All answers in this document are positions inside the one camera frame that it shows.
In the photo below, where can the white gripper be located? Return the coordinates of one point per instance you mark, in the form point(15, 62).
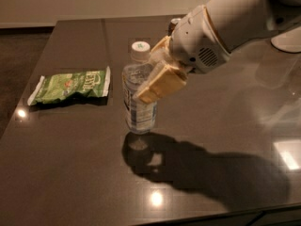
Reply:
point(197, 40)

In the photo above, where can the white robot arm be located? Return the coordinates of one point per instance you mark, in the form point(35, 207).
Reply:
point(238, 22)

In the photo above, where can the green jalapeno chip bag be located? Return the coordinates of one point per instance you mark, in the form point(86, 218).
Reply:
point(53, 89)

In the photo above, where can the brown soda can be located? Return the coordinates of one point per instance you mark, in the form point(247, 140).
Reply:
point(172, 25)

